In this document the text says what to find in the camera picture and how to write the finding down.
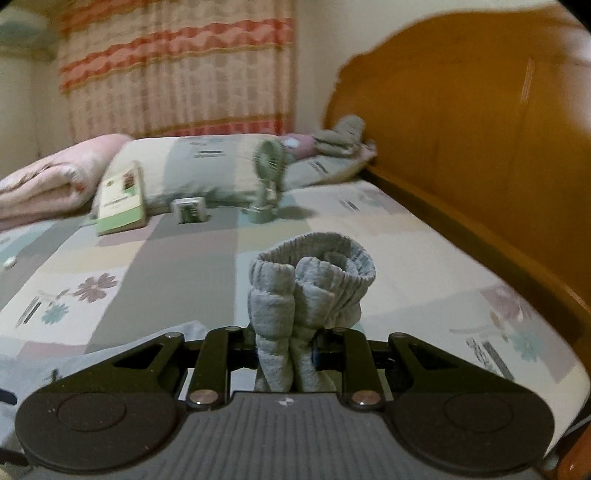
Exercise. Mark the grey-green folded cloth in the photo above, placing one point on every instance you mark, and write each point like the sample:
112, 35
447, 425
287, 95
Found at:
341, 136

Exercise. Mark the large patchwork pillow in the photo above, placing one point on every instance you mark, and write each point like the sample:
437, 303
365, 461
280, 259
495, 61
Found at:
198, 166

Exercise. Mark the pink folded quilt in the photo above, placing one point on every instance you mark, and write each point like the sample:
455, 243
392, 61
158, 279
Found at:
55, 180

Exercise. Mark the green and white book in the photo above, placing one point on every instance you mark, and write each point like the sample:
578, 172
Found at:
122, 203

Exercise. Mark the green desk fan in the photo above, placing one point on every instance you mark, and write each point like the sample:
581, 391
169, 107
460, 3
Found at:
270, 161

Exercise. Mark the wooden bed frame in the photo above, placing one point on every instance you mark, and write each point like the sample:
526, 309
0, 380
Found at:
461, 138

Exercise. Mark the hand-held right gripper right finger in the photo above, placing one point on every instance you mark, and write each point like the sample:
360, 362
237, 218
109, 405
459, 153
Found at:
358, 364

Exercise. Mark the small green white box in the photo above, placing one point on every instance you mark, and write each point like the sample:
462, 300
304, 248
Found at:
188, 210

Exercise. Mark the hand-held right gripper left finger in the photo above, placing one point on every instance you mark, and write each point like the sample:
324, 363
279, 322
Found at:
217, 360

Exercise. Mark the orange patterned curtain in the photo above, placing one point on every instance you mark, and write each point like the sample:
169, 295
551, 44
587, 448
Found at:
184, 69

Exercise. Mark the pink plush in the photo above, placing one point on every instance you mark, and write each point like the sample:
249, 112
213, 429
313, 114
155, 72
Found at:
298, 143

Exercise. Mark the grey sweatpants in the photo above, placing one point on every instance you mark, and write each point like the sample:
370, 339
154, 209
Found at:
277, 304

